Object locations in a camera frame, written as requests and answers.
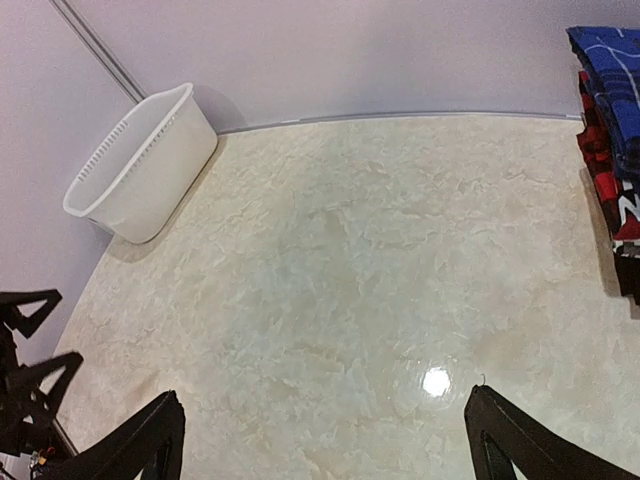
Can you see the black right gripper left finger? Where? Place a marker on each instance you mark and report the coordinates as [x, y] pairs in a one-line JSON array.
[[149, 445]]

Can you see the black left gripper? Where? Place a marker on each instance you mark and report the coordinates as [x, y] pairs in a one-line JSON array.
[[31, 396]]

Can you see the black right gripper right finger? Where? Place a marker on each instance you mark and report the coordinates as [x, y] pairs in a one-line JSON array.
[[504, 440]]

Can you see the blue plaid shirt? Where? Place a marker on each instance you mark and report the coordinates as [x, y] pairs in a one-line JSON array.
[[610, 56]]

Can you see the white plastic laundry basket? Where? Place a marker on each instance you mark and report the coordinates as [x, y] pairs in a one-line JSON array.
[[136, 178]]

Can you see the red black folded garment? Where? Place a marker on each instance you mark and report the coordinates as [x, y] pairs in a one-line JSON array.
[[617, 199]]

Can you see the left wall aluminium profile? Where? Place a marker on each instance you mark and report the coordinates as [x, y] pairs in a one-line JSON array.
[[99, 49]]

